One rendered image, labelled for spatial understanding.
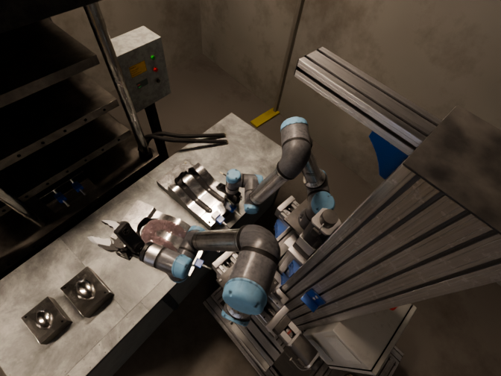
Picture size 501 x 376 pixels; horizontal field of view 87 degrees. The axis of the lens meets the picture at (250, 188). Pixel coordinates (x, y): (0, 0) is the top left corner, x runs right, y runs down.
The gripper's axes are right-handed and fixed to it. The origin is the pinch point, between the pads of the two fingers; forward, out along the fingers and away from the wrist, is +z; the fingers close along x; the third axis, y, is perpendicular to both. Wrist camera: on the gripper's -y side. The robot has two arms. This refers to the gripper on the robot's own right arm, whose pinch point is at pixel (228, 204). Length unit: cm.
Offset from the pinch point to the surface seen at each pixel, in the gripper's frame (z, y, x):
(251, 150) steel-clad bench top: 11, -22, 51
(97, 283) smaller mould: 4, -19, -80
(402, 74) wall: -28, 32, 170
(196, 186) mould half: 0.1, -23.4, -4.9
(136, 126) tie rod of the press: -20, -72, -7
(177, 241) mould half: 2.8, -6.0, -37.1
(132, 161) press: 12, -77, -17
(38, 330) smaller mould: 5, -21, -109
